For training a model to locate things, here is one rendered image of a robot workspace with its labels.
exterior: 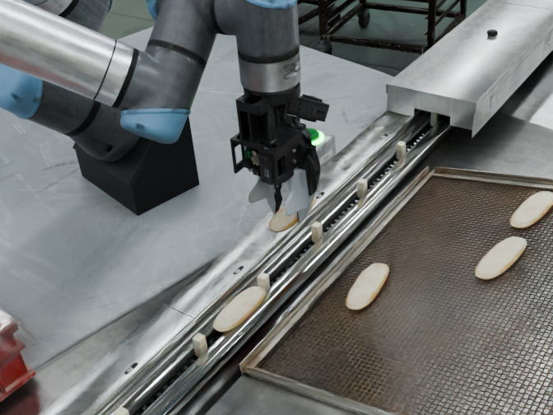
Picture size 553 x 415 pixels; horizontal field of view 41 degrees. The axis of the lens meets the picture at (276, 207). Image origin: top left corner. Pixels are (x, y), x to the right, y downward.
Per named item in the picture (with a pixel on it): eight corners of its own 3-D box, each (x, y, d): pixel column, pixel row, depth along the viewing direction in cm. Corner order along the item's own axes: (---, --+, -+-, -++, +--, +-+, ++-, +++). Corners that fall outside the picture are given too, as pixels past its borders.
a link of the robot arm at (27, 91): (40, 129, 124) (-32, 100, 114) (67, 55, 125) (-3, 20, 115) (81, 139, 117) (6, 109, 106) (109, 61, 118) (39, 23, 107)
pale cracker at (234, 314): (250, 284, 104) (250, 278, 104) (272, 293, 102) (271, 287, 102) (206, 327, 98) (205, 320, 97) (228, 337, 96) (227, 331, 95)
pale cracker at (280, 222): (300, 193, 109) (300, 187, 108) (322, 200, 107) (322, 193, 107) (262, 228, 103) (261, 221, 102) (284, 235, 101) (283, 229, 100)
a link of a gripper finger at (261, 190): (239, 221, 103) (242, 169, 97) (264, 200, 107) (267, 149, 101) (257, 230, 102) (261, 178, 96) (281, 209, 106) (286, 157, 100)
